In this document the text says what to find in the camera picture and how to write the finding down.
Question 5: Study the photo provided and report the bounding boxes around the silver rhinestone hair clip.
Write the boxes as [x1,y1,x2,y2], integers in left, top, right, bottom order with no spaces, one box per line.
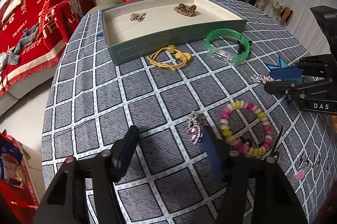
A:
[250,74,274,84]

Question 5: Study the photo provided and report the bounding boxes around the pink yellow beaded bracelet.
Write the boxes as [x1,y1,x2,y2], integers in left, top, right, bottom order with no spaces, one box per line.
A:
[219,99,274,158]

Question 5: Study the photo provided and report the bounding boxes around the green bangle bracelet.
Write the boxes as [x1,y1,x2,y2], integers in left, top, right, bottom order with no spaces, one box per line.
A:
[204,28,251,67]

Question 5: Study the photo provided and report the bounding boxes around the yellow cord hair tie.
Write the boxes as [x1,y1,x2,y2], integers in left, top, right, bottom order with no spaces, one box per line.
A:
[146,44,193,72]

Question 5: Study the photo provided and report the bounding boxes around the brown braided hair band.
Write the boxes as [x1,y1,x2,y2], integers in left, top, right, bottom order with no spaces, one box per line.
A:
[174,3,197,17]

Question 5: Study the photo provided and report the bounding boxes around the small silver flower clip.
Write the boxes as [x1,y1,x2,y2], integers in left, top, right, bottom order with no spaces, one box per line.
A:
[130,13,146,22]

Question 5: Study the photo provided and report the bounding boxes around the grey jewelry tray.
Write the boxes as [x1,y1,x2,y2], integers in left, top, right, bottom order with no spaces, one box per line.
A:
[102,0,247,65]

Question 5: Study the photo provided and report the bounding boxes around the black claw hair clip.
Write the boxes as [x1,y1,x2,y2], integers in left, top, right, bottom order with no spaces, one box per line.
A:
[237,41,246,55]

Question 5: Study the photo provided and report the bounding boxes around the checked grey tablecloth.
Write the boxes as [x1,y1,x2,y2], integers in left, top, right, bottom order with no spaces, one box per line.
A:
[42,0,336,223]

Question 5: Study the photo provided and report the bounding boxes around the red gift box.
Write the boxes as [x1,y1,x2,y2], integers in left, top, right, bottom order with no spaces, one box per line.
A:
[1,132,39,223]

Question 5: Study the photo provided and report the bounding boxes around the grey cloth on sofa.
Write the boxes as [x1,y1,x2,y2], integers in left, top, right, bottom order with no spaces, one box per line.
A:
[7,23,39,65]

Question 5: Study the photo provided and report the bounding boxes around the red blanket sofa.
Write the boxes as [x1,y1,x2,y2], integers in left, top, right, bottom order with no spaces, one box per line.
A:
[0,0,97,117]

